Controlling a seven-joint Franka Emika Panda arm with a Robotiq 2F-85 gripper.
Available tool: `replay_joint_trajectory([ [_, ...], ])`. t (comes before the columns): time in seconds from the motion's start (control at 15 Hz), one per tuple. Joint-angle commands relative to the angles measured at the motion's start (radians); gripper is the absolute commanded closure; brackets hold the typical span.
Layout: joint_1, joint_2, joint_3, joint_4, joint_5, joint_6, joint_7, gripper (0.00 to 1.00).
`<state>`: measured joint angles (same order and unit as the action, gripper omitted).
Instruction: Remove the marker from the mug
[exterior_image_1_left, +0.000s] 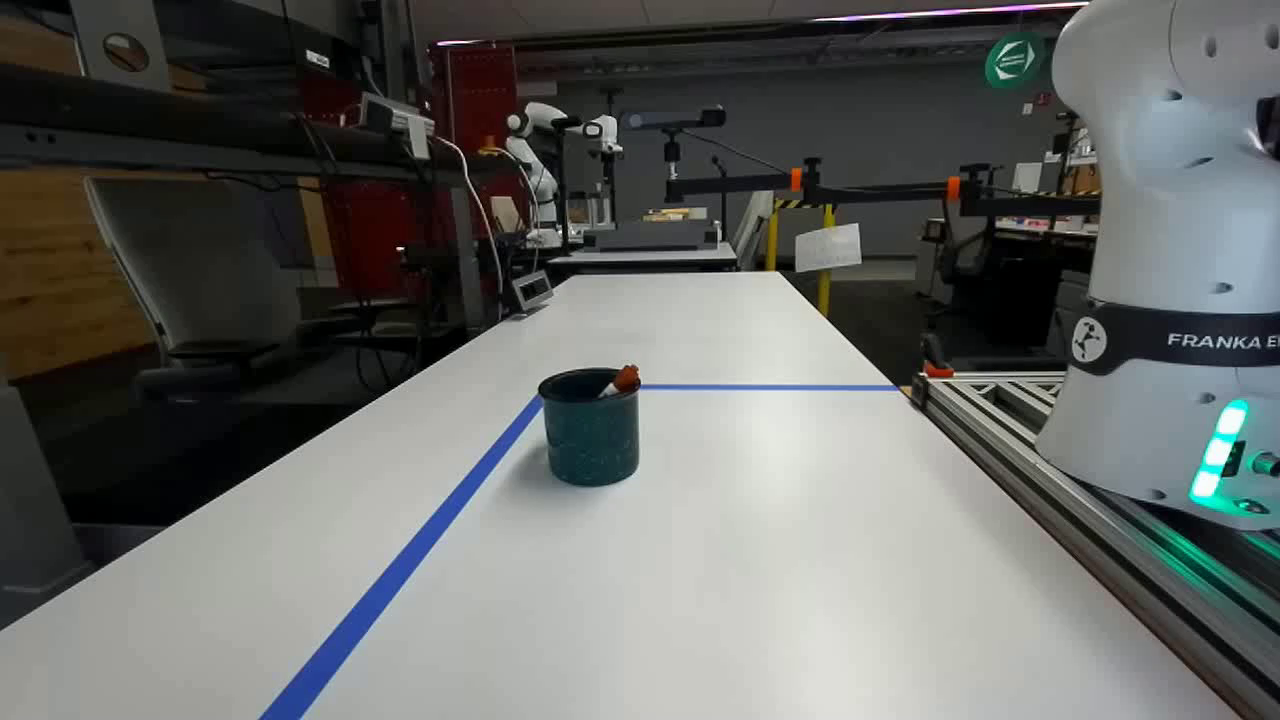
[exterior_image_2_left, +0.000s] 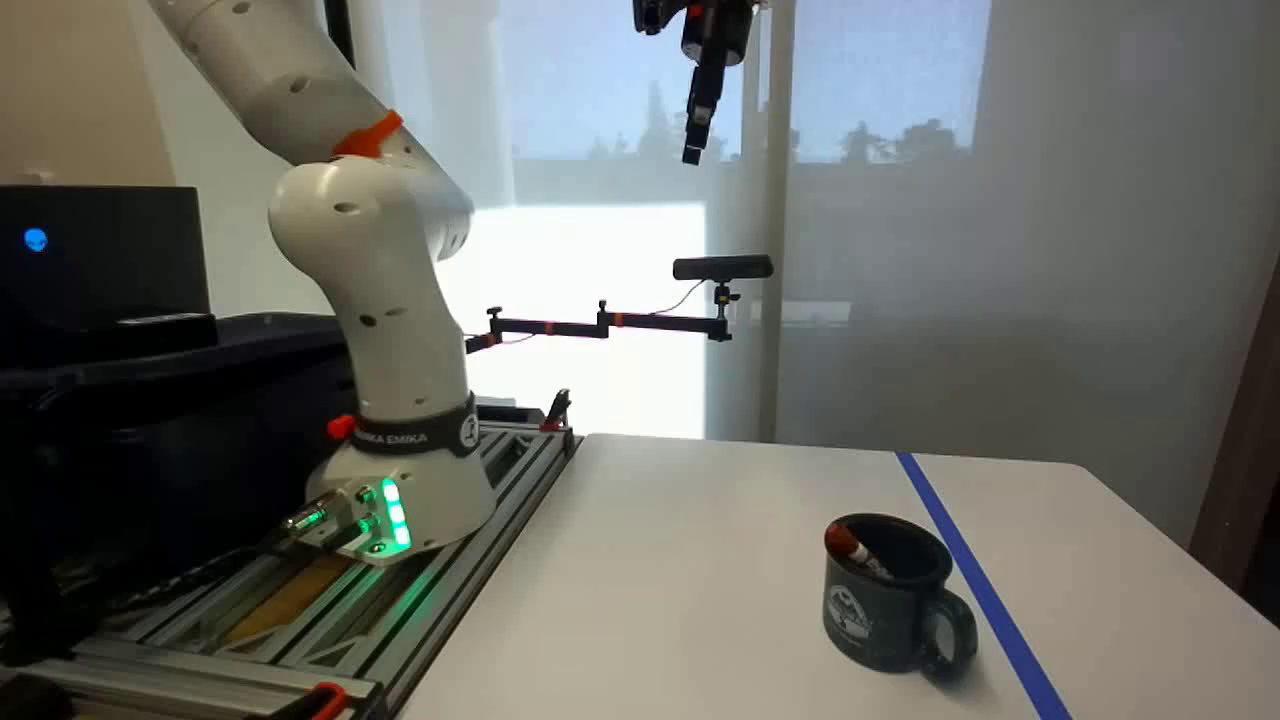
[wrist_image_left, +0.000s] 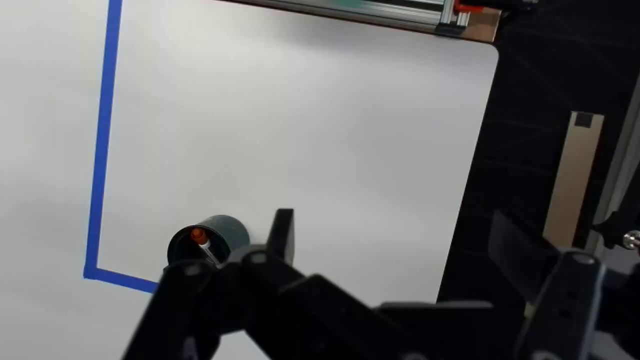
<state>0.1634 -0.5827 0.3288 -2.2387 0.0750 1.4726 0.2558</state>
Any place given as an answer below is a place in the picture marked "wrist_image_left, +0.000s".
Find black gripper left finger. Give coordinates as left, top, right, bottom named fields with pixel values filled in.
left=119, top=208, right=375, bottom=360

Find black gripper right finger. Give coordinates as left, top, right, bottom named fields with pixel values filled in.
left=487, top=212, right=603, bottom=360

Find red marker pen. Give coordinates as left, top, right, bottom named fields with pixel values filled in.
left=189, top=228, right=209, bottom=250

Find dark blue enamel mug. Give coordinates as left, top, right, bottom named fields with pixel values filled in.
left=165, top=215, right=249, bottom=264

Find blue tape line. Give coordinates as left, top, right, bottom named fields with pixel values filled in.
left=82, top=0, right=156, bottom=294

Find wooden board strip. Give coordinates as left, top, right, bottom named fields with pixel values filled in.
left=541, top=112, right=603, bottom=248

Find aluminium mounting rail frame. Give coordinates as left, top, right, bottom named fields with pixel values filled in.
left=227, top=0, right=502, bottom=44

